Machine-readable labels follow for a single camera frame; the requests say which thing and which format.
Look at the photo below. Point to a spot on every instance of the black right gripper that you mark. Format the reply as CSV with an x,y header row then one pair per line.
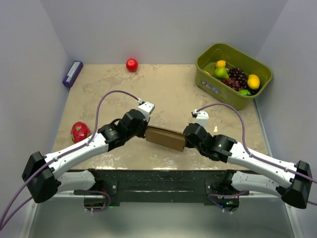
x,y
187,144

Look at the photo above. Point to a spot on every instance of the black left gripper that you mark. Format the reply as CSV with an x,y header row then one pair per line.
x,y
145,125

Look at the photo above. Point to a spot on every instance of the brown cardboard box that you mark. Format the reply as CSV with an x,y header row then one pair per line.
x,y
165,137

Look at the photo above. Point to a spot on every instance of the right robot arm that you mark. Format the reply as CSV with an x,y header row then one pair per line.
x,y
288,181

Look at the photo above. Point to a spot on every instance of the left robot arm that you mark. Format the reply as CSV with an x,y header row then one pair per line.
x,y
43,173

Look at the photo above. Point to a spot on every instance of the purple rectangular box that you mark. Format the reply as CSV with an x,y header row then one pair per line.
x,y
72,74

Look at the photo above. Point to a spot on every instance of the red dragon fruit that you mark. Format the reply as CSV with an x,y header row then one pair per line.
x,y
79,132

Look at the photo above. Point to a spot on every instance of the red apple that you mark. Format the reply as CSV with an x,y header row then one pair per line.
x,y
132,65

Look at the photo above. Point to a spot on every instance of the green apple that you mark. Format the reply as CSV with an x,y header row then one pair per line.
x,y
245,92

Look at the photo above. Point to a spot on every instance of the green pear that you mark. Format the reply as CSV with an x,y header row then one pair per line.
x,y
221,73

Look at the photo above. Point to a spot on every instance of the green plastic tub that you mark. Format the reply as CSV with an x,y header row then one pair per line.
x,y
206,79

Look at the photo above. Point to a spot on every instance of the dark purple grapes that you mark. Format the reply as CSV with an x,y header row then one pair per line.
x,y
237,79

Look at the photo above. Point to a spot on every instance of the orange fruit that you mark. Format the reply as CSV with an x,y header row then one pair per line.
x,y
220,63

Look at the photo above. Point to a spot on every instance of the yellow lemon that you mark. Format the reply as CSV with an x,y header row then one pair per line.
x,y
253,82

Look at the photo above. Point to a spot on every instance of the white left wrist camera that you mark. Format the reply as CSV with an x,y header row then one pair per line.
x,y
146,108

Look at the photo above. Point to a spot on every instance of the aluminium frame rail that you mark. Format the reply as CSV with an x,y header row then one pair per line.
x,y
47,175

